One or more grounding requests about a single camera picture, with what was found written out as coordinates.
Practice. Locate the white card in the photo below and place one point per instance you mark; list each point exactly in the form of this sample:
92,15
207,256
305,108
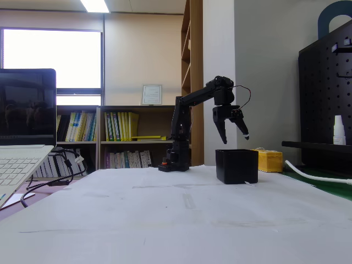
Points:
19,199

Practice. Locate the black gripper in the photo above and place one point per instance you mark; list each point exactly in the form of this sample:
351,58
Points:
221,113

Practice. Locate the tall brown wooden bookshelf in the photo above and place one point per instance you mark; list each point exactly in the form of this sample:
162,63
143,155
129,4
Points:
196,55

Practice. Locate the black square bin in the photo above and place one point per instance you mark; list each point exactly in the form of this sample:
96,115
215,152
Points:
236,166

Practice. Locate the white dropper bottle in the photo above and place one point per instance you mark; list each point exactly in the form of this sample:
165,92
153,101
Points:
339,134

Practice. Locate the yellow cardboard box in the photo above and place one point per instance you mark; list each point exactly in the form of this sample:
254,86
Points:
270,162

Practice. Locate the teal arch-shaped panel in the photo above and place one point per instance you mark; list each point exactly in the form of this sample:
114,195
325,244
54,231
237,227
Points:
324,19

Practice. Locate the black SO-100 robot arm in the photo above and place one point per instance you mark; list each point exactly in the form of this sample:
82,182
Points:
180,121

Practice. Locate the white paper sheet cover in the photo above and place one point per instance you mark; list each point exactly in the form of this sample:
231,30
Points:
176,220

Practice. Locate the flat-lying yellow book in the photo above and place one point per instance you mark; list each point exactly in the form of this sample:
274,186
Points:
147,137

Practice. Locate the green desk mat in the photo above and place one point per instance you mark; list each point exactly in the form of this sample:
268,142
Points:
330,185

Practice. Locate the window with dark frame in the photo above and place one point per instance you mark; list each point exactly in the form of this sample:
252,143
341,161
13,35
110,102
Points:
52,57

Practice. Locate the ceiling light panel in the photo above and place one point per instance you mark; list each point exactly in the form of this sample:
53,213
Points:
94,5

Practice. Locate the black pegboard stand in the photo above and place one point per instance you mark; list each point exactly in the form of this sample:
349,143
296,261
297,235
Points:
319,96

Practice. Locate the framed white certificate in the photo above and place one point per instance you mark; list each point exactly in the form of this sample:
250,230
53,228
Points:
152,94

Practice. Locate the white laptop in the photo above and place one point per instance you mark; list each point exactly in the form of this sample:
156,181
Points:
27,110

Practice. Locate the upright yellow book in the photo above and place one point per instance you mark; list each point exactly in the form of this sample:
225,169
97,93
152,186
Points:
134,125

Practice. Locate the dark wooden low bookshelf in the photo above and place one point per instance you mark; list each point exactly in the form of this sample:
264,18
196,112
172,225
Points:
148,123
78,107

